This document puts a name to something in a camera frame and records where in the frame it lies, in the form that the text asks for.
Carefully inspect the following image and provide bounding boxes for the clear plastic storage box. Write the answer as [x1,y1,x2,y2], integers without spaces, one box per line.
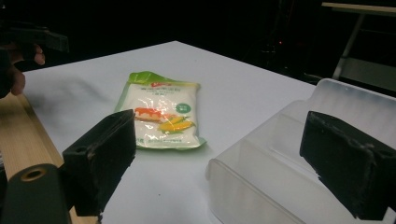
[205,77,396,224]

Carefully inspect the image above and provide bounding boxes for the green and white powder packet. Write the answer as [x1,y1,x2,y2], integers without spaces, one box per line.
[114,70,207,151]

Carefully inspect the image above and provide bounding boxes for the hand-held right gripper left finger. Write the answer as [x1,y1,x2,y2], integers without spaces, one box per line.
[62,108,137,217]

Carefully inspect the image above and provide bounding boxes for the grey metal frame table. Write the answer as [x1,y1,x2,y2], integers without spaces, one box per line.
[320,1,396,93]

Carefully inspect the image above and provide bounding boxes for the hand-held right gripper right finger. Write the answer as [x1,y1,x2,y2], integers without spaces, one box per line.
[299,110,396,221]

